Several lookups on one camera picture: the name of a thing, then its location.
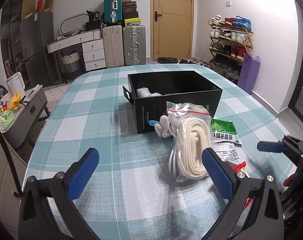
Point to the white drawer desk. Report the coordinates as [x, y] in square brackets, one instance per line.
[92, 48]

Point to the teal plaid tablecloth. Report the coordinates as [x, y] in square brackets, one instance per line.
[131, 194]

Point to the beige suitcase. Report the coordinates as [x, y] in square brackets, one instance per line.
[113, 46]

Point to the purple bag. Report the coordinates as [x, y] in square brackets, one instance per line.
[249, 73]

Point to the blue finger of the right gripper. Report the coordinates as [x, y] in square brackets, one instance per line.
[267, 146]

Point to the striped laundry basket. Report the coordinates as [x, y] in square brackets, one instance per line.
[72, 65]

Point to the grey refrigerator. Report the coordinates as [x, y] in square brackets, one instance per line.
[36, 33]

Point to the green white sachet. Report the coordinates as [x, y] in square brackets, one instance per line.
[224, 131]

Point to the wooden shoe rack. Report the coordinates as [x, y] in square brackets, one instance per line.
[231, 41]

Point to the grey side cart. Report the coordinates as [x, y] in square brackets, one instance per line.
[25, 118]

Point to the black cardboard box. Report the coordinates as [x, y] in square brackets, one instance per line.
[149, 93]

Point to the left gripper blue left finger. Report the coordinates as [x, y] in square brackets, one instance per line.
[36, 219]

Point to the white printed sachet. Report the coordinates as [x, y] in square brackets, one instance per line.
[227, 151]

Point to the stack of shoe boxes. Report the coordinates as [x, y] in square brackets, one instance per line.
[130, 13]

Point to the white blue plush toy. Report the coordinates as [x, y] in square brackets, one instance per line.
[161, 127]

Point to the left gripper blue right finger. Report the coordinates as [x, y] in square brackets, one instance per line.
[265, 217]

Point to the red white packet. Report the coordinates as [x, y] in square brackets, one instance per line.
[240, 167]

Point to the oval white mirror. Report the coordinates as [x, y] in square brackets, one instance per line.
[73, 23]

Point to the yellow snack bags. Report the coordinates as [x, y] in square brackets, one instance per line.
[10, 105]

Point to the silver suitcase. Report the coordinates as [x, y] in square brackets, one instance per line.
[134, 45]

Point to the black bag on desk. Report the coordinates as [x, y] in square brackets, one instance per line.
[94, 21]

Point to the wooden door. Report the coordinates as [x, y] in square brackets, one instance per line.
[172, 28]

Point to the teal suitcase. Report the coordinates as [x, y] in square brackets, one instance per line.
[113, 12]

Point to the black floor basket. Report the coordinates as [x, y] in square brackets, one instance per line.
[166, 60]

